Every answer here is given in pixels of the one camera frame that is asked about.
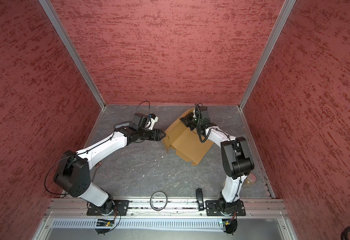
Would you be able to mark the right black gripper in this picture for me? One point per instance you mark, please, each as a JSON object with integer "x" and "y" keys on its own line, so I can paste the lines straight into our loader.
{"x": 186, "y": 120}

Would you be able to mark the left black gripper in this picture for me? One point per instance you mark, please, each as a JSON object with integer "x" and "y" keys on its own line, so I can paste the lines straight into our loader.
{"x": 154, "y": 138}

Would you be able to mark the brown cardboard box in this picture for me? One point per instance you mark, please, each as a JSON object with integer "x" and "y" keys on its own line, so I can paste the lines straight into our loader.
{"x": 185, "y": 142}

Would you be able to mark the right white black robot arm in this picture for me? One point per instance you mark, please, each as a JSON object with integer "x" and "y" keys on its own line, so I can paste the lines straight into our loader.
{"x": 236, "y": 159}

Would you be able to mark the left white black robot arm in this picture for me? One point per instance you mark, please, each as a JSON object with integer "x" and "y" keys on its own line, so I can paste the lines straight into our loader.
{"x": 73, "y": 170}

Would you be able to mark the black desk calculator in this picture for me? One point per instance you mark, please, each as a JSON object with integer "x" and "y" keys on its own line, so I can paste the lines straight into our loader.
{"x": 121, "y": 124}

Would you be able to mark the jar with pink lid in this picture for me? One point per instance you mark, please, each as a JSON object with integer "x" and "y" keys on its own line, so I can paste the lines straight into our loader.
{"x": 250, "y": 180}

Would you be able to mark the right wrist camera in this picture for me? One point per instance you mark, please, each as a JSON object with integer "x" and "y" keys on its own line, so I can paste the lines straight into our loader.
{"x": 202, "y": 115}

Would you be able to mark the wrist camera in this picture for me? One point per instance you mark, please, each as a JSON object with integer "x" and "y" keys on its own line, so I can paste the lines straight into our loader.
{"x": 202, "y": 115}
{"x": 141, "y": 121}

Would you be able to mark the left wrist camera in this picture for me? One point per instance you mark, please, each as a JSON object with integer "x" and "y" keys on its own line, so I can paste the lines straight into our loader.
{"x": 141, "y": 121}

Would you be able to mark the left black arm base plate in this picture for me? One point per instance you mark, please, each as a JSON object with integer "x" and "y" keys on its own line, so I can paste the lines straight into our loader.
{"x": 109, "y": 208}

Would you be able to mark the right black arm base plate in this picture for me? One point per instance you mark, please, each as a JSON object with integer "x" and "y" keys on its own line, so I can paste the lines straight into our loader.
{"x": 221, "y": 208}

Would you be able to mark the white perforated cable duct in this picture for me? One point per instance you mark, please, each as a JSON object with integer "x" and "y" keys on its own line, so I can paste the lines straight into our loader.
{"x": 148, "y": 224}

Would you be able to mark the aluminium front rail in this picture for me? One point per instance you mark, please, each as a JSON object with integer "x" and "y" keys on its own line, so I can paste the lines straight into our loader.
{"x": 171, "y": 208}

